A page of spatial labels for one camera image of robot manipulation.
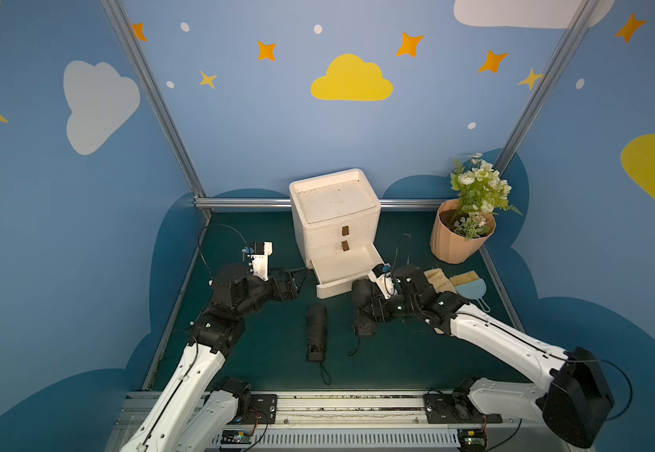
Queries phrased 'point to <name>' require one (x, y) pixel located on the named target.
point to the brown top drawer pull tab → (345, 230)
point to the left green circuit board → (238, 437)
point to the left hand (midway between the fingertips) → (296, 266)
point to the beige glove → (439, 281)
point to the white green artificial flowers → (481, 193)
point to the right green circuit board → (471, 440)
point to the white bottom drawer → (336, 272)
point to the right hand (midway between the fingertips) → (367, 304)
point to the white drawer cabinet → (335, 217)
